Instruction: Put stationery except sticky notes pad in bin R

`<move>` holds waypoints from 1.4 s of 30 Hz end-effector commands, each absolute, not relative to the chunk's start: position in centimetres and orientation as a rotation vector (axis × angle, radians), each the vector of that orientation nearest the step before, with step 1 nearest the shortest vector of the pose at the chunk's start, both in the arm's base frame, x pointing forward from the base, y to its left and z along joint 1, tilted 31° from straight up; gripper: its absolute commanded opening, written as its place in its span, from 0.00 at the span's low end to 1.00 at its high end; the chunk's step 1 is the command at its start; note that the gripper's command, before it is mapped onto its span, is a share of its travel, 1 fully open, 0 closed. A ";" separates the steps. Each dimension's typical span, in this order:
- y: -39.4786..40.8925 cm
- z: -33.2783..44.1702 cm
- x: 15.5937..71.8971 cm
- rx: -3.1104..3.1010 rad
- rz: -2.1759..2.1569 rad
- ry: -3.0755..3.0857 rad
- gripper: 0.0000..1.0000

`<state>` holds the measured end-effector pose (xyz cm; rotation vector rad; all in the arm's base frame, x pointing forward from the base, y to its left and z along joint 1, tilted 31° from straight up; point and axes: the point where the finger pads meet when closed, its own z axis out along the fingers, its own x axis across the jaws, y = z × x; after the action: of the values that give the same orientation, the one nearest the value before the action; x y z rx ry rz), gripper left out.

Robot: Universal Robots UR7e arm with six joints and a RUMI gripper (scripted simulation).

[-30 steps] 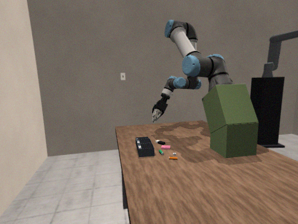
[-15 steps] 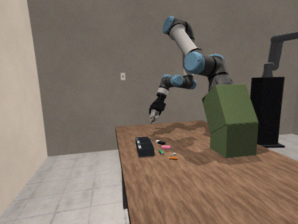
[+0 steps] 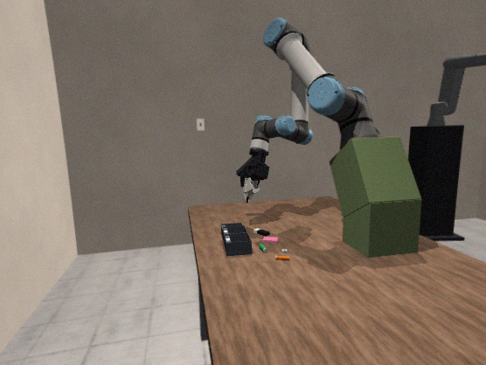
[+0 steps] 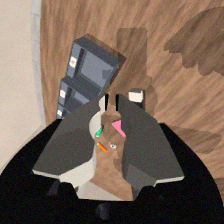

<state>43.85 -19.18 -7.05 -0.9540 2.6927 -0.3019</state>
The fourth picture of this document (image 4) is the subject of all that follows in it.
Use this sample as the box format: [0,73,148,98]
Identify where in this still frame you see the green battery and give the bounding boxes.
[95,125,103,136]

